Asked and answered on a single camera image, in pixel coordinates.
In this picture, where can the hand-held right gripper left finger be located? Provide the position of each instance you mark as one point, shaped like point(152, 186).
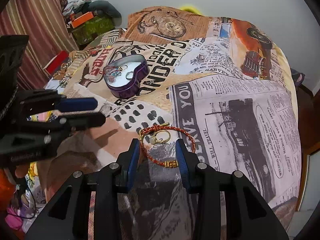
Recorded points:
point(132, 160)

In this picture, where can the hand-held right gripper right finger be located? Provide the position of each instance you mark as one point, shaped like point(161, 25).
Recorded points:
point(181, 160)

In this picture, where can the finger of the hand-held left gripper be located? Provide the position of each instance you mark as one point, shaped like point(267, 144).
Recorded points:
point(85, 121)
point(77, 104)

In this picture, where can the crystal bead jewelry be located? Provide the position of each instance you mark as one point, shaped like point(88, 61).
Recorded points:
point(115, 74)

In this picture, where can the purple heart-shaped tin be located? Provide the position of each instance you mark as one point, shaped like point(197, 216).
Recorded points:
point(125, 85)

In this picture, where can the person's left hand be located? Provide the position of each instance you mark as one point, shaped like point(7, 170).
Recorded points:
point(22, 172)

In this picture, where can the colourful printed cloth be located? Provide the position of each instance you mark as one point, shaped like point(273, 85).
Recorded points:
point(33, 177)

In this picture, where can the red box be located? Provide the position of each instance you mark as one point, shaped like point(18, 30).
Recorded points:
point(56, 60)

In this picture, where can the printed blanket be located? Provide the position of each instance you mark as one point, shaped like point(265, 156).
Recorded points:
point(212, 105)

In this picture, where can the pink cloth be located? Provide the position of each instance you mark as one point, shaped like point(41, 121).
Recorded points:
point(13, 217)

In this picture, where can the orange box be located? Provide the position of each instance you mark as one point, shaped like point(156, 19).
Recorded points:
point(81, 19)

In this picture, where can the striped brown curtain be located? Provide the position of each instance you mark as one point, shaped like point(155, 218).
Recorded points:
point(35, 30)

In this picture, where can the pile of clothes and toys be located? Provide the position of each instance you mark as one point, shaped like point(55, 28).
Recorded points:
point(75, 6)

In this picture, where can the dark bag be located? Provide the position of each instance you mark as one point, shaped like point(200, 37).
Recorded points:
point(298, 78)

